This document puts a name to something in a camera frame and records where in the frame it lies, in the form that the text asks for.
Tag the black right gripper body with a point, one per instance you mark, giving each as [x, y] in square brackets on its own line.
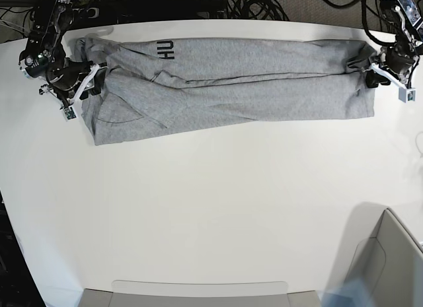
[65, 78]

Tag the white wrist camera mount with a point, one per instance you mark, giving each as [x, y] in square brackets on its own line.
[406, 92]
[67, 103]

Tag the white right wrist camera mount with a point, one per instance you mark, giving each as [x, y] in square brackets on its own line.
[67, 103]

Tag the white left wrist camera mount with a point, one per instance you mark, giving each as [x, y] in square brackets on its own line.
[406, 92]

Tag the grey chair front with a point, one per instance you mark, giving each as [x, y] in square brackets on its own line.
[137, 293]

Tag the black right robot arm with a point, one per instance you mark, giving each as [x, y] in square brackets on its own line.
[44, 56]

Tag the grey T-shirt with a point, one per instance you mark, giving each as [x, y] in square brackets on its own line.
[163, 87]

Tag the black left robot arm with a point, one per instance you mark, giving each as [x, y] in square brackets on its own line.
[406, 21]

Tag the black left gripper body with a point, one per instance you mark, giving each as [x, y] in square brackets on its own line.
[399, 65]

